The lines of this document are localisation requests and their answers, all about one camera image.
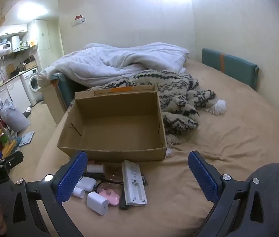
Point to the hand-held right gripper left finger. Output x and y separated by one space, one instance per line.
72 177

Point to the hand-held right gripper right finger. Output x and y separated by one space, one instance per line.
203 175

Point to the white earbuds case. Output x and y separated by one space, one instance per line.
87 184

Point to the small white bottle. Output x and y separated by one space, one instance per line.
79 192

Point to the black tube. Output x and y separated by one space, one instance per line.
95 176

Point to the pale blue bathroom scale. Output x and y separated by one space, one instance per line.
26 138

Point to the white charger adapter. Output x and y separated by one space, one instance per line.
97 202

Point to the white stuffed bag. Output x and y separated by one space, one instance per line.
14 117

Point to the pink rounded gadget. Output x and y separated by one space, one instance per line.
113 198

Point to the black and white slipper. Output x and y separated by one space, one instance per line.
27 111

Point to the small black connector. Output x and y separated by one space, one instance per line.
144 180

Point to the white base cabinets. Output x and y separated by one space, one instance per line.
18 93

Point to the white washing machine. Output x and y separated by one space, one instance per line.
30 84

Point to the black patterned cream blanket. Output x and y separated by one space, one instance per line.
179 98

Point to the small cardboard box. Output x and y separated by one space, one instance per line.
10 69

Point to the brown cardboard box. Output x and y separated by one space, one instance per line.
29 64

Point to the white water heater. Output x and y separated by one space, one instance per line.
1 49

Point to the white range hood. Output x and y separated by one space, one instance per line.
16 43

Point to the tall white cabinet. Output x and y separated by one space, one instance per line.
46 44

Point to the white duvet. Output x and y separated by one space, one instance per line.
104 59

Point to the white wall cabinet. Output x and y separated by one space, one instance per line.
13 30

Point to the white wall-mounted device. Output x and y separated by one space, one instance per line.
79 21

